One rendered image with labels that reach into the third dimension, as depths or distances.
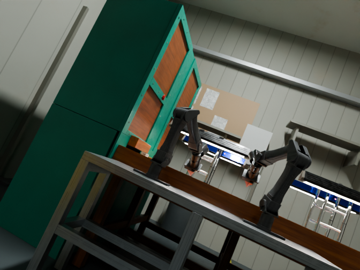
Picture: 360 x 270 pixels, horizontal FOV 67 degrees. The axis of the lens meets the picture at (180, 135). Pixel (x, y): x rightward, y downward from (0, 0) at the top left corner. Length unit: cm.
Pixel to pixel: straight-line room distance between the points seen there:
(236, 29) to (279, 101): 137
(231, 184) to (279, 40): 234
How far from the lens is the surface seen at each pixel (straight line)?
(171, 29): 192
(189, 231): 120
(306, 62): 460
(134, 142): 185
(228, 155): 248
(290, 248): 123
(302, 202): 411
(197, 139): 158
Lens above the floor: 75
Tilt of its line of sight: 8 degrees up
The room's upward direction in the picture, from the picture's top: 24 degrees clockwise
